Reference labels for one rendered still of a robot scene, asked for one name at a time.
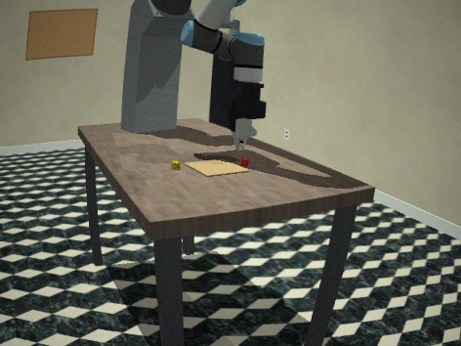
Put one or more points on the tan flat mat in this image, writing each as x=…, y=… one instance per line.
x=216, y=167

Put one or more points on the yellow die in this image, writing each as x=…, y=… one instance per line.
x=176, y=165

